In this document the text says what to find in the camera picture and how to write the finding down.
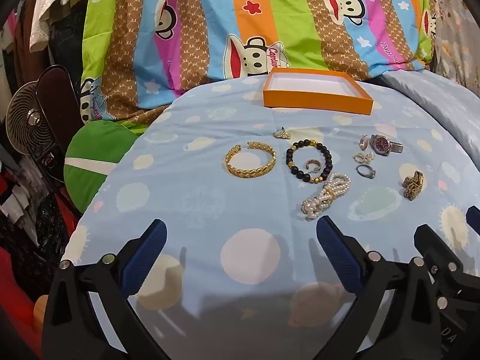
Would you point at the white lace garment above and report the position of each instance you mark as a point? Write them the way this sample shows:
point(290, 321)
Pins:
point(48, 11)

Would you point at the gold woven bangle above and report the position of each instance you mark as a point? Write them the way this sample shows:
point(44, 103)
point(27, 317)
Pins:
point(230, 167)

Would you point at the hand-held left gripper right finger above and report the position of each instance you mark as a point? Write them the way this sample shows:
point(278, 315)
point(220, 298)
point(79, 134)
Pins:
point(339, 255)

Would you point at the small grey desk fan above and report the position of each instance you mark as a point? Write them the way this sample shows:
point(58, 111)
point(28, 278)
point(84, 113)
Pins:
point(26, 116)

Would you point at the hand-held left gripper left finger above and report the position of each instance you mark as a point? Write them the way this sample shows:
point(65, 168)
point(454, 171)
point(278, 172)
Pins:
point(144, 258)

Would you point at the grey floral cloth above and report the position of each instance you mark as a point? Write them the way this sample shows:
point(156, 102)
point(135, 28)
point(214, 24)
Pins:
point(457, 26)

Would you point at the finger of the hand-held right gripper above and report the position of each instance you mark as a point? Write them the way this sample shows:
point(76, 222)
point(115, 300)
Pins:
point(474, 219)
point(440, 243)

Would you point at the small crystal hoop earring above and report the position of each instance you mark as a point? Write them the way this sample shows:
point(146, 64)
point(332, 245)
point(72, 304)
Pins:
point(362, 142)

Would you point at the pale blue quilt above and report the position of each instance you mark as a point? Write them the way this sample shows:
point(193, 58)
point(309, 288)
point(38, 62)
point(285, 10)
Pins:
point(431, 93)

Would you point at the green round cushion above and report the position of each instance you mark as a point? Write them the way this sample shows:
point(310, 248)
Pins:
point(93, 150)

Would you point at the blue planet print bedsheet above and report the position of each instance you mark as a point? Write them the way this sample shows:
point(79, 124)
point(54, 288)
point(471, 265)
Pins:
point(187, 202)

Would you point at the red cloth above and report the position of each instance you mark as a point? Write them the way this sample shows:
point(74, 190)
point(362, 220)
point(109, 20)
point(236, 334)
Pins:
point(18, 277)

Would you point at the silver wristwatch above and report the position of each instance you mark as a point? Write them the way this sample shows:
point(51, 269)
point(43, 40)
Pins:
point(378, 143)

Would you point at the dark hanging garment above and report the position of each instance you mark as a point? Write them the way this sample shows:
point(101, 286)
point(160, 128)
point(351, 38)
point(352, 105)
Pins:
point(69, 45)

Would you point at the gold white hoop earring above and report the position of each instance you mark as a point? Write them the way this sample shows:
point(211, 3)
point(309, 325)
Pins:
point(363, 156)

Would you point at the orange jewelry box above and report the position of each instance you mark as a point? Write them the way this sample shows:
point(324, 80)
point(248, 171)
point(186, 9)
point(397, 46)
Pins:
point(318, 105)

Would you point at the dark brown chair back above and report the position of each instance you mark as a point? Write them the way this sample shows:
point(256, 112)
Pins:
point(56, 97)

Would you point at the striped cartoon monkey blanket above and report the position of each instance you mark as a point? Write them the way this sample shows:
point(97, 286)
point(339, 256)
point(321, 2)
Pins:
point(210, 26)

